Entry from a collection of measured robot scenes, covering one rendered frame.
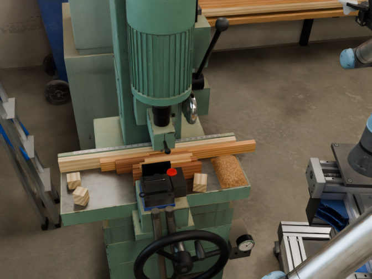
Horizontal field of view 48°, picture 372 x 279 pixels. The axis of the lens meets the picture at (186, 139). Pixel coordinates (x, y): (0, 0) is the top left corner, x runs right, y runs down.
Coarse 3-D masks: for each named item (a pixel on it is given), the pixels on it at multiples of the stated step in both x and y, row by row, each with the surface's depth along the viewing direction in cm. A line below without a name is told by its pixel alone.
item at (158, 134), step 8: (152, 120) 131; (152, 128) 128; (160, 128) 128; (168, 128) 128; (152, 136) 128; (160, 136) 127; (168, 136) 128; (152, 144) 131; (160, 144) 129; (168, 144) 130
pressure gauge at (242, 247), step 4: (240, 236) 145; (244, 236) 144; (248, 236) 144; (236, 240) 146; (240, 240) 144; (244, 240) 143; (248, 240) 143; (252, 240) 144; (240, 244) 143; (244, 244) 144; (248, 244) 145; (252, 244) 146; (240, 248) 145; (244, 248) 146; (248, 248) 147
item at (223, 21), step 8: (216, 24) 102; (224, 24) 102; (216, 32) 106; (216, 40) 110; (208, 48) 116; (208, 56) 120; (200, 64) 127; (200, 72) 130; (192, 80) 136; (200, 80) 137; (192, 88) 138; (200, 88) 138
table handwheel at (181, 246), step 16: (160, 240) 112; (176, 240) 112; (208, 240) 115; (224, 240) 119; (144, 256) 114; (176, 256) 120; (192, 256) 122; (208, 256) 122; (224, 256) 123; (176, 272) 120; (208, 272) 129
